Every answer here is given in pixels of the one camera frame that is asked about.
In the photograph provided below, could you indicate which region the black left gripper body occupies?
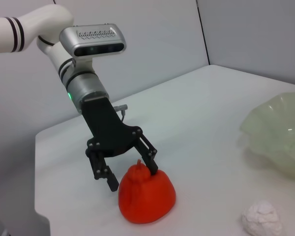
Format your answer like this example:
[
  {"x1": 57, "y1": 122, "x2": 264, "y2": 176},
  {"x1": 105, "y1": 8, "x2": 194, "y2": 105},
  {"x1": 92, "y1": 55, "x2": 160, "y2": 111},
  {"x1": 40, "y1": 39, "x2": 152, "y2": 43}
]
[{"x1": 80, "y1": 97, "x2": 143, "y2": 157}]

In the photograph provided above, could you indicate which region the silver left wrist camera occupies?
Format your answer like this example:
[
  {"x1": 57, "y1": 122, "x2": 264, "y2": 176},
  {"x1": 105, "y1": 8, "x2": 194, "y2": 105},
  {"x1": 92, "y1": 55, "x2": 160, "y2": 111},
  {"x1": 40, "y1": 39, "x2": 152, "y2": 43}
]
[{"x1": 59, "y1": 24, "x2": 127, "y2": 58}]

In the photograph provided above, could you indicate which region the left gripper cable with plug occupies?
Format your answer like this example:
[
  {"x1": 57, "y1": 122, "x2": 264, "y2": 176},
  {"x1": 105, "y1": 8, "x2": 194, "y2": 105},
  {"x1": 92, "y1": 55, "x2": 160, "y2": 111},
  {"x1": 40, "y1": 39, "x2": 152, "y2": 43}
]
[{"x1": 114, "y1": 104, "x2": 129, "y2": 121}]

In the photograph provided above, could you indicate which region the orange fruit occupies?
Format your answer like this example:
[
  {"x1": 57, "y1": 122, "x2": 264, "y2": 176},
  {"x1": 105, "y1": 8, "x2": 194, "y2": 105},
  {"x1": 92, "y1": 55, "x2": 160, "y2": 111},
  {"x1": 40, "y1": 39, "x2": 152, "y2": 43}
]
[{"x1": 118, "y1": 159, "x2": 177, "y2": 224}]

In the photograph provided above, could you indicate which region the white paper ball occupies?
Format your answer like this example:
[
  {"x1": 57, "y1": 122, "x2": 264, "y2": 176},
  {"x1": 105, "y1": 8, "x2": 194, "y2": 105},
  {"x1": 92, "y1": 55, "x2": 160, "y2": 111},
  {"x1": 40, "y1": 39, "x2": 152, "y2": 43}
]
[{"x1": 241, "y1": 200, "x2": 283, "y2": 236}]

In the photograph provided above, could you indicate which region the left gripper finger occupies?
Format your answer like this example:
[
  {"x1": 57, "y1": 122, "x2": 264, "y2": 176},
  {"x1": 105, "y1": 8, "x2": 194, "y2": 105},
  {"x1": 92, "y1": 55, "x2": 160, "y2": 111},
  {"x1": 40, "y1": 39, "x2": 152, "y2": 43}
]
[
  {"x1": 134, "y1": 133, "x2": 160, "y2": 176},
  {"x1": 85, "y1": 149, "x2": 119, "y2": 192}
]

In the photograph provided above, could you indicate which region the pale green glass fruit plate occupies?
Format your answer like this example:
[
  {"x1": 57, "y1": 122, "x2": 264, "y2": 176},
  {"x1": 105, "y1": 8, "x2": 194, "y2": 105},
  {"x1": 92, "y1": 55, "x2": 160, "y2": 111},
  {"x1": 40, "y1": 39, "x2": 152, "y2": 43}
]
[{"x1": 239, "y1": 91, "x2": 295, "y2": 182}]

